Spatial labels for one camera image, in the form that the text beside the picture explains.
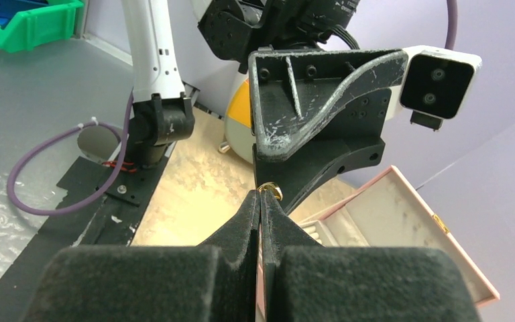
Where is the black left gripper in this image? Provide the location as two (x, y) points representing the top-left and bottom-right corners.
(248, 49), (409, 215)

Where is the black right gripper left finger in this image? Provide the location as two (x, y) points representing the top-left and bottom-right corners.
(23, 191), (260, 321)

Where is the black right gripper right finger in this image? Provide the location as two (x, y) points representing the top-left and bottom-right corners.
(260, 191), (480, 321)

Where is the gold ear stud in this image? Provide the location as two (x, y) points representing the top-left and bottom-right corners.
(257, 182), (283, 201)

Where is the pink jewelry box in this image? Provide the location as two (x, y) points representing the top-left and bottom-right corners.
(298, 166), (500, 307)

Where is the white cylinder orange lid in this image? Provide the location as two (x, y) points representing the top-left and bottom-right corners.
(218, 75), (255, 164)

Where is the green plastic bin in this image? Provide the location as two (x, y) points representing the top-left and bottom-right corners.
(0, 1), (84, 53)

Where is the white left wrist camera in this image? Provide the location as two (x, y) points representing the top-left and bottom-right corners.
(398, 45), (483, 131)

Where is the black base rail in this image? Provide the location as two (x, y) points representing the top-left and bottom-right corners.
(0, 144), (175, 321)

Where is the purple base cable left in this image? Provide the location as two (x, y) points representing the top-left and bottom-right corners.
(6, 91), (135, 217)

